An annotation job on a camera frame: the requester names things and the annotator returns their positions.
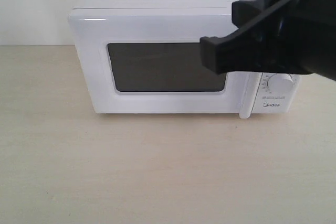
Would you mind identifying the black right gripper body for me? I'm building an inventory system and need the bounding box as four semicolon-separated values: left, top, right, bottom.
251;0;335;80

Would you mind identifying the white microwave door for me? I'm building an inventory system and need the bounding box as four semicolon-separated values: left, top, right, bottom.
69;9;261;119

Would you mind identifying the white control knob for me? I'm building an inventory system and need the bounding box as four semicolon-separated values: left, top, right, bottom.
267;73;294;93

